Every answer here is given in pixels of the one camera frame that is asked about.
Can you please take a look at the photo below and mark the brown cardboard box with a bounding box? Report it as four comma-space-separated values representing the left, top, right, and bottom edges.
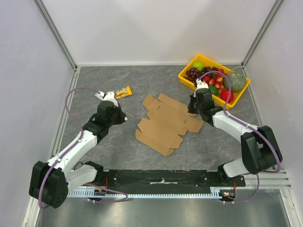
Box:
135, 93, 204, 156

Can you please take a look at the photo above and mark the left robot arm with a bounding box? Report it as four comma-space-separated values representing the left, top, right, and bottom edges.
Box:
29, 101, 126, 209

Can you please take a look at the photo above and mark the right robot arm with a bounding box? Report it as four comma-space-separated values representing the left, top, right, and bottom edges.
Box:
188, 88, 283, 186

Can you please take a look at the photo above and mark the yellow candy packet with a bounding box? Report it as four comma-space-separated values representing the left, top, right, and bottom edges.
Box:
116, 86, 133, 99

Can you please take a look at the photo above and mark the dark green lime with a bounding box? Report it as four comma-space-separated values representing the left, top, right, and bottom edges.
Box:
208, 85, 218, 96

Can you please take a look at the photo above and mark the purple grape bunch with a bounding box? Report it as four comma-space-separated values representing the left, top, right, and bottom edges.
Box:
184, 66, 218, 83

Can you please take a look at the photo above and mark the red apple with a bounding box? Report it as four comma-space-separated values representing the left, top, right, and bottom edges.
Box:
220, 89, 234, 103

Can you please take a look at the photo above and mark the red strawberry cluster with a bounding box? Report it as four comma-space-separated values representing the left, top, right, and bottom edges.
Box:
203, 68, 227, 95

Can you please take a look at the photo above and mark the light green apple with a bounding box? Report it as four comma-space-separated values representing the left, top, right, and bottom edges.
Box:
192, 61, 204, 71

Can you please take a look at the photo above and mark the yellow plastic tray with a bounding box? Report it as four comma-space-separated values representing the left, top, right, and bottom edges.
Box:
178, 54, 250, 110

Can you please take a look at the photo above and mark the green netted melon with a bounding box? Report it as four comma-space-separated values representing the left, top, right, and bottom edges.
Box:
223, 71, 246, 92

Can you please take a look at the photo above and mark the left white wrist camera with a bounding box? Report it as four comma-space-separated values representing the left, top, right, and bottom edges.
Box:
98, 91, 118, 107

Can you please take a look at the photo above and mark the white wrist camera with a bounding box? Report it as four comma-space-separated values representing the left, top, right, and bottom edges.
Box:
98, 91, 118, 107
193, 79, 210, 97

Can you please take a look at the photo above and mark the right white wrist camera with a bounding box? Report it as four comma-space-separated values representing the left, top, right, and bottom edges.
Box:
193, 79, 210, 97

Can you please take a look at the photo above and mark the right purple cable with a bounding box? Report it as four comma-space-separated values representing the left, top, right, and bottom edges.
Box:
196, 70, 282, 204

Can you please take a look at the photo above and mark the purple cable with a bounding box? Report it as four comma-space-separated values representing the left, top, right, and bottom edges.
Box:
38, 87, 129, 209
196, 70, 282, 204

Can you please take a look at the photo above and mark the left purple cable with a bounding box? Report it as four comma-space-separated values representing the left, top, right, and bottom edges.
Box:
38, 87, 129, 209

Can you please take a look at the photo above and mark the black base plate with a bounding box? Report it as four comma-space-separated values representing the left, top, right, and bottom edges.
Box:
92, 169, 246, 188

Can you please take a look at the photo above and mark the grey slotted cable duct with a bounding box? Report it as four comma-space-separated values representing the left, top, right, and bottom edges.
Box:
67, 187, 224, 198

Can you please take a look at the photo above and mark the aluminium frame rail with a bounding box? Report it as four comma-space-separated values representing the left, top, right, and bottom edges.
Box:
34, 169, 292, 189

